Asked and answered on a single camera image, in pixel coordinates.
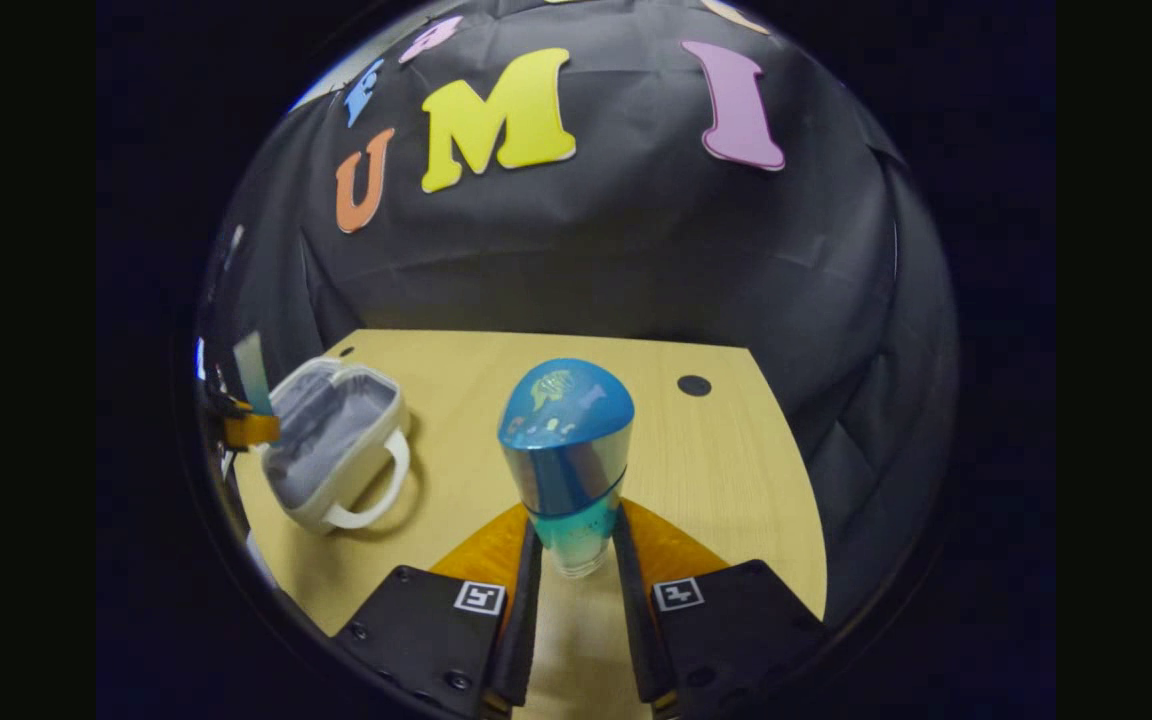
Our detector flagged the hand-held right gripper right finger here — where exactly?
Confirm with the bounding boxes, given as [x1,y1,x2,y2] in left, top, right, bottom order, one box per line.
[613,497,828,720]

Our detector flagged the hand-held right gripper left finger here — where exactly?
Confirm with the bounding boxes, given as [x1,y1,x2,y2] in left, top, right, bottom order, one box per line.
[333,502,545,720]

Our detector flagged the blue skin care bottle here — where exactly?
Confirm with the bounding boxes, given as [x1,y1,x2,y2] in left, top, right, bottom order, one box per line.
[497,358,636,580]

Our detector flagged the black backdrop cloth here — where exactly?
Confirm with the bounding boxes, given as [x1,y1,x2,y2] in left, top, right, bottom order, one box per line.
[198,0,962,631]

